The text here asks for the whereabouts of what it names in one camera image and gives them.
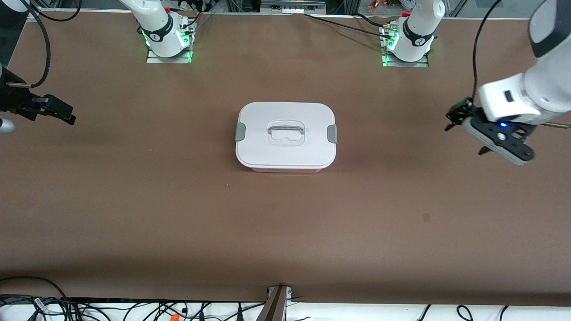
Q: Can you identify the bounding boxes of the tangled black cables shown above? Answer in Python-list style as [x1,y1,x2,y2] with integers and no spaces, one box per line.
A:
[0,296,268,321]

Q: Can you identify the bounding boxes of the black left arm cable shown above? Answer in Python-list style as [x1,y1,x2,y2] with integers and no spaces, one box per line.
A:
[472,0,547,108]

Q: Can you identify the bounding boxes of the black looping floor cable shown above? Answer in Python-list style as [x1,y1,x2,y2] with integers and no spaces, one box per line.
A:
[0,276,67,299]

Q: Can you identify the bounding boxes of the white box lid grey clips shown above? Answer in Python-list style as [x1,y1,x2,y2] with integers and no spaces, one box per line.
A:
[235,102,338,170]

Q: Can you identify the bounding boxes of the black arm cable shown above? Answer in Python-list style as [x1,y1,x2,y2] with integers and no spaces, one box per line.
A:
[472,0,547,108]
[13,0,82,88]

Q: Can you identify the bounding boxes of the short black table cable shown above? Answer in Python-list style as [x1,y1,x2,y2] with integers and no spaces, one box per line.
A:
[352,12,388,30]

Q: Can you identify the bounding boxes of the pink plastic box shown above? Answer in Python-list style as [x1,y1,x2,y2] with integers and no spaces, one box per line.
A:
[243,165,329,174]

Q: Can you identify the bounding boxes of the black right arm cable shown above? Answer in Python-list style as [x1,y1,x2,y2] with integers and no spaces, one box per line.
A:
[13,0,82,88]

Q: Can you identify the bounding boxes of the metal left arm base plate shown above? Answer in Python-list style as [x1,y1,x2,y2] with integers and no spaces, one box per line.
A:
[381,27,430,68]

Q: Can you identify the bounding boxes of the grey power strip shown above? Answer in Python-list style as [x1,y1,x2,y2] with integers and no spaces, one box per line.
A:
[261,0,327,14]

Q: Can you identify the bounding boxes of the long black table cable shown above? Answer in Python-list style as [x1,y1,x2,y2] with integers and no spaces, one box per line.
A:
[305,13,395,38]

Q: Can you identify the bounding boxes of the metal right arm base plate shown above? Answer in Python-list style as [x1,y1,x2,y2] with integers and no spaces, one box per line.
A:
[146,25,193,64]

